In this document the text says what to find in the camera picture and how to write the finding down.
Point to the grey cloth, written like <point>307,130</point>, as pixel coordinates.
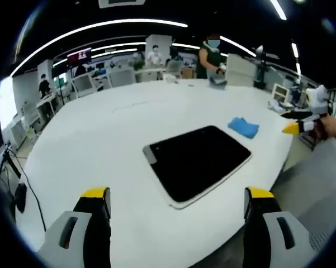
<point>217,82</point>

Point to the white side desk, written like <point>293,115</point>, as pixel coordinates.
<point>46,104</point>

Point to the black tablet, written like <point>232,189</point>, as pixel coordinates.
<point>197,163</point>

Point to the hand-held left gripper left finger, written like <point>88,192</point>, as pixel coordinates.
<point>72,223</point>

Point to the person's right hand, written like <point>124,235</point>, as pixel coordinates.
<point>335,127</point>

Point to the white storage cabinet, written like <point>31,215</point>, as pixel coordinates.
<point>281,93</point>

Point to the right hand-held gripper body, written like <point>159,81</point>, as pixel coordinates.
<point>320,99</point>

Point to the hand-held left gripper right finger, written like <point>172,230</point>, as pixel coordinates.
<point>276,226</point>

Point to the black tripod stand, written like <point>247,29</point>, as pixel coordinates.
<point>12,170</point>

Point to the wall screen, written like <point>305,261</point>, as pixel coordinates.
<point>78,57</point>

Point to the blue cleaning cloth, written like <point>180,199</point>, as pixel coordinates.
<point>243,127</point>

